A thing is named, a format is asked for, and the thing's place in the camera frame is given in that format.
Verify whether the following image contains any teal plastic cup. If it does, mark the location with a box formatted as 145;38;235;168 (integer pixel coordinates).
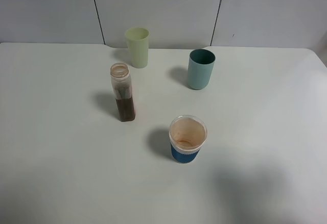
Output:
187;49;216;90

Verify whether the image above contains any pale yellow plastic cup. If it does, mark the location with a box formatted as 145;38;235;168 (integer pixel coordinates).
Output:
125;28;149;68

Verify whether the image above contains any clear plastic beverage bottle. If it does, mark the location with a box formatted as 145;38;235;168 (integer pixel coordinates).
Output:
110;63;135;122

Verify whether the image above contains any clear cup with blue sleeve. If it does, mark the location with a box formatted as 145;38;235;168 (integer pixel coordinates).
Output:
169;115;207;163

